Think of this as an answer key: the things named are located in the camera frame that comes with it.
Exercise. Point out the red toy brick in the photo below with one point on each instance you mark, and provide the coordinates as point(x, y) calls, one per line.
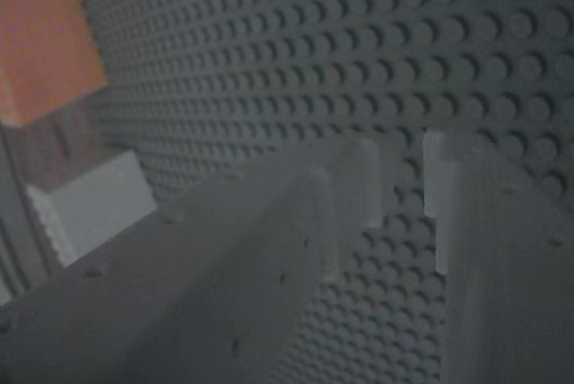
point(45, 43)

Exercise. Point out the grey studded baseplate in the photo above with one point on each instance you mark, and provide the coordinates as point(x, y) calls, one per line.
point(314, 43)

